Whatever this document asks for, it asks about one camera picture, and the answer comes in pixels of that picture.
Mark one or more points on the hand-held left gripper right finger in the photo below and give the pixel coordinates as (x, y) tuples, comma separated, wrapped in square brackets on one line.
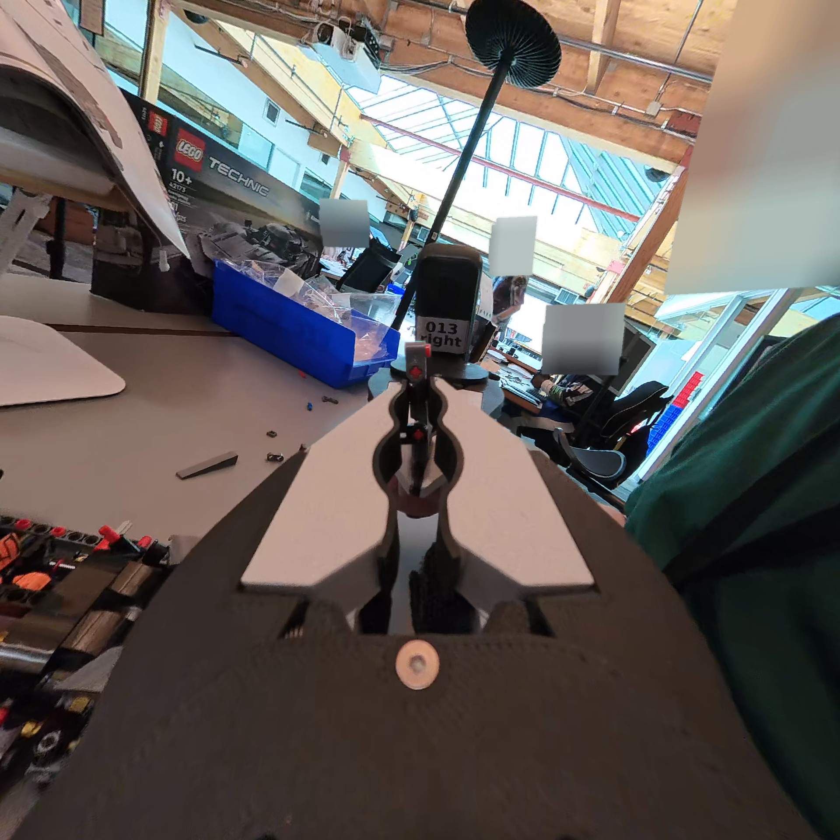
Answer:
[(518, 525)]

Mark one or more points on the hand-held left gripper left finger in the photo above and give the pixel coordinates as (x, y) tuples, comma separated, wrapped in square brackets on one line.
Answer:
[(315, 525)]

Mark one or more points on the scattered small lego pieces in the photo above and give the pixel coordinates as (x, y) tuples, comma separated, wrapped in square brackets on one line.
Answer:
[(274, 456)]

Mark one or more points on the grey wedge lego piece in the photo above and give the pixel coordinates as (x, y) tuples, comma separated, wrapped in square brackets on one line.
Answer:
[(207, 464)]

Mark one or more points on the partly built lego model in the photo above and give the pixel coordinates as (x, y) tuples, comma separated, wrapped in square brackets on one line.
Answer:
[(65, 590)]

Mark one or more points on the dark lego set box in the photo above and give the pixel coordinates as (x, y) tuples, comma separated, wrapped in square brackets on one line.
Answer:
[(216, 170)]

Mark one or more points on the black office chair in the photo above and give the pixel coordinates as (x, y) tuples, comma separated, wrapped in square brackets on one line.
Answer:
[(630, 400), (367, 269)]

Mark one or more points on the clear plastic bags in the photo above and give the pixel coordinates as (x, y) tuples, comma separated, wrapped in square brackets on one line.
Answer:
[(315, 295)]

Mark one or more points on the blue plastic bin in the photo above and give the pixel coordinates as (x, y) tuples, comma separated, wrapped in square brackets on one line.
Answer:
[(282, 328)]

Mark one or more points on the stack of blue red bins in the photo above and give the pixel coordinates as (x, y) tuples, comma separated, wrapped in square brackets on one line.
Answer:
[(682, 400)]

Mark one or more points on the white ceiling projector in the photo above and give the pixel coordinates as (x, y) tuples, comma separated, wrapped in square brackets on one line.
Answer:
[(344, 59)]

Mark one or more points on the black pole stand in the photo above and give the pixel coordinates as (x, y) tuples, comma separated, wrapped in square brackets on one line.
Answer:
[(512, 39)]

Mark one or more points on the person's green shirt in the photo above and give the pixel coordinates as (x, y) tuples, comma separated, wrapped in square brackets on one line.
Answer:
[(754, 656)]

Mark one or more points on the open instruction booklet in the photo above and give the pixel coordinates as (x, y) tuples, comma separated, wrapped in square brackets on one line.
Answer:
[(65, 79)]

